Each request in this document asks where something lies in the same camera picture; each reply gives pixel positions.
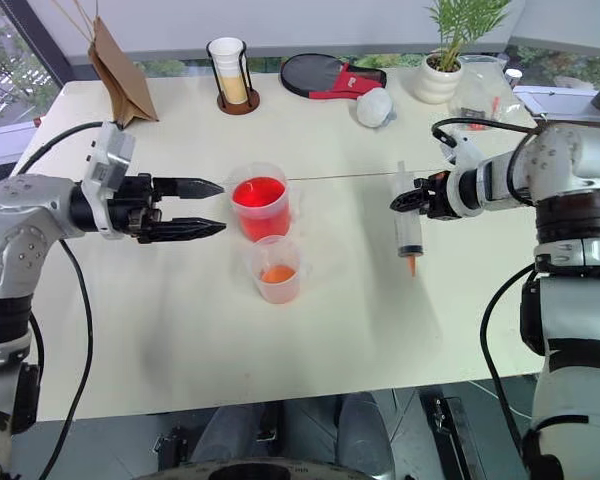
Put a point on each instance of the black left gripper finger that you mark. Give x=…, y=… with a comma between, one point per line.
x=190, y=229
x=187, y=188

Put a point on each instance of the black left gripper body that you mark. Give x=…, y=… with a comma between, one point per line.
x=132, y=207

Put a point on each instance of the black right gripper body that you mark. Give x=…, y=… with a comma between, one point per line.
x=437, y=195

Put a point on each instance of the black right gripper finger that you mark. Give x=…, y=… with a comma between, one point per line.
x=405, y=199

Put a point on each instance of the clear plastic syringe orange tip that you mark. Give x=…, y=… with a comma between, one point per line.
x=408, y=220

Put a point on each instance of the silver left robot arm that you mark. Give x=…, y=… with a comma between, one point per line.
x=15, y=220

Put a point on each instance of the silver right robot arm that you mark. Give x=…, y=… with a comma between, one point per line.
x=560, y=250

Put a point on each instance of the large measuring cup red liquid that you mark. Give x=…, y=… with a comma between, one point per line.
x=260, y=202

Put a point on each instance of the small measuring cup orange liquid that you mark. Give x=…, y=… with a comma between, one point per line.
x=278, y=272

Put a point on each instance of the clear plastic bag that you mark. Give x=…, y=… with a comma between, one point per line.
x=485, y=95

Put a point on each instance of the white ribbed plant pot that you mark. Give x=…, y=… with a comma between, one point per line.
x=437, y=80

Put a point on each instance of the paper cups in holder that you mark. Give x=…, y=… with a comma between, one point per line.
x=237, y=80

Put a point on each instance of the stack of white paper cups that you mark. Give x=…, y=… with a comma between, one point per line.
x=231, y=70

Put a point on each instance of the brown paper bag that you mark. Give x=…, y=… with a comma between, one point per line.
x=122, y=75

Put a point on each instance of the black red paddle case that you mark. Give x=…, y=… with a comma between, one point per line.
x=330, y=75

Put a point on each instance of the green potted palm plant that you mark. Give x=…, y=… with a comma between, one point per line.
x=460, y=25

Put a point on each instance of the dark rounded base shape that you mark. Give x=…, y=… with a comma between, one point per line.
x=270, y=470

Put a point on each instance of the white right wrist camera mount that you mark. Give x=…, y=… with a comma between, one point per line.
x=467, y=165

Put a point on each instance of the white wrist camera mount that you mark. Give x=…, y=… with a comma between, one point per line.
x=467, y=165
x=107, y=161

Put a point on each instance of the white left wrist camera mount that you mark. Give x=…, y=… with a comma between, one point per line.
x=107, y=161

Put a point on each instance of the black metal table frame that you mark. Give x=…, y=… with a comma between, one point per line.
x=450, y=435

